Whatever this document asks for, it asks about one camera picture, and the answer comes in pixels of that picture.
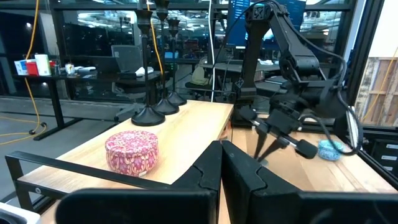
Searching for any blue patterned candle tin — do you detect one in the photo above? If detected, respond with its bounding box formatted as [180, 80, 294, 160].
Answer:
[317, 139, 346, 162]

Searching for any grey office chair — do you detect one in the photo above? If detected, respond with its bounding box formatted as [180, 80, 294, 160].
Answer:
[111, 44, 156, 123]

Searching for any white cable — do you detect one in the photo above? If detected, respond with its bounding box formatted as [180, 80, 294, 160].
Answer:
[207, 0, 216, 103]

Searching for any white cylindrical container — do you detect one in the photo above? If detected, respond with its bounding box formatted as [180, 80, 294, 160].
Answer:
[34, 54, 52, 77]

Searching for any dark laptop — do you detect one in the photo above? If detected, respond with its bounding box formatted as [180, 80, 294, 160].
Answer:
[93, 55, 137, 79]

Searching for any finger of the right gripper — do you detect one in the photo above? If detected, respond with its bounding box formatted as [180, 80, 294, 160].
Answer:
[258, 138, 289, 163]
[252, 128, 269, 160]

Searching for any black office desk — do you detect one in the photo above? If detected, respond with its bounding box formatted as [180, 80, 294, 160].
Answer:
[201, 60, 280, 94]
[12, 70, 170, 141]

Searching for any pink patterned candle tin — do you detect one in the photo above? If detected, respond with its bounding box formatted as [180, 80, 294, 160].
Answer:
[104, 130, 159, 178]

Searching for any olive backpack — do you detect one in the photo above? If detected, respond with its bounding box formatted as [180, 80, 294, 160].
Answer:
[190, 57, 213, 87]

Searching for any medium black candlestick holder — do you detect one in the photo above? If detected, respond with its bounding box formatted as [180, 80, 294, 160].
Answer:
[166, 17, 188, 106]

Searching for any black drawer cabinet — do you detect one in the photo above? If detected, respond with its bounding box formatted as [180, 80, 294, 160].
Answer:
[369, 136, 398, 175]

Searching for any yellow extension cable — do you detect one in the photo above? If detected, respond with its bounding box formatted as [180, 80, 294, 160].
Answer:
[0, 0, 47, 146]
[146, 0, 164, 75]

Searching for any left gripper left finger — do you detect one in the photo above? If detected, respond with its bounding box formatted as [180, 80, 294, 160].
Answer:
[54, 140, 222, 224]

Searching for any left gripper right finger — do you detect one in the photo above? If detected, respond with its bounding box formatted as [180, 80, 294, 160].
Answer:
[221, 140, 398, 224]

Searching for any white and blue box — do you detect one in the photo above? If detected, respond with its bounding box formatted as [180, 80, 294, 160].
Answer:
[14, 59, 29, 77]

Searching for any red box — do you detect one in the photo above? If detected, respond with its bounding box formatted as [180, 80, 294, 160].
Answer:
[25, 61, 40, 77]

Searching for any wooden pallet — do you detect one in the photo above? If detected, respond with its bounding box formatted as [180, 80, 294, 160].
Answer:
[354, 57, 398, 127]

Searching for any black aluminium table frame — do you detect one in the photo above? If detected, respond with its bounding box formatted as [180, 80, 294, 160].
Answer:
[334, 123, 398, 191]

